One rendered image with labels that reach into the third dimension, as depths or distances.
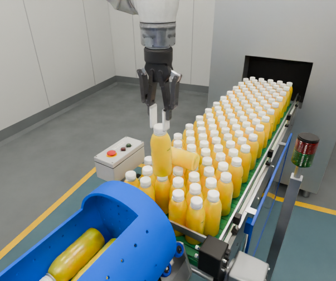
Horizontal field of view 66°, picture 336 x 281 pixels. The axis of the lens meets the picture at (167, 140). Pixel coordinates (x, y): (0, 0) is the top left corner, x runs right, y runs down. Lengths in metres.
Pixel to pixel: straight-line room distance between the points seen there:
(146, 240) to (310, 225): 2.01
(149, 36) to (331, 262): 2.03
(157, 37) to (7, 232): 2.16
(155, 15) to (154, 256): 0.55
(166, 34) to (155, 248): 0.50
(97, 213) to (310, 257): 1.74
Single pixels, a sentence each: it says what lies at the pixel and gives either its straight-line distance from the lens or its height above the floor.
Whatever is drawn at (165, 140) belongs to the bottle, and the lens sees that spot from 0.79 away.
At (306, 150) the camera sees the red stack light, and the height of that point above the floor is 1.23.
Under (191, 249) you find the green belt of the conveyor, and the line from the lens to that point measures 0.96.
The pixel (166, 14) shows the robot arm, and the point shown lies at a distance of 0.66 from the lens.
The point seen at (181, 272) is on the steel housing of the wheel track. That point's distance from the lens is 0.93.
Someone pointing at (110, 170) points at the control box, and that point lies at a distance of 1.03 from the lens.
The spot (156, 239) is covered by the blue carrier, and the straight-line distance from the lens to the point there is 0.64.
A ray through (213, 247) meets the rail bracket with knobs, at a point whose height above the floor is 1.00.
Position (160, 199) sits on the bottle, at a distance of 1.00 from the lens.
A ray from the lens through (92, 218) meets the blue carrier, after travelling 0.85.
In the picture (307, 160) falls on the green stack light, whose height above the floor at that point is 1.19.
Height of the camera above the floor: 1.66
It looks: 30 degrees down
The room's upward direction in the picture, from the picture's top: straight up
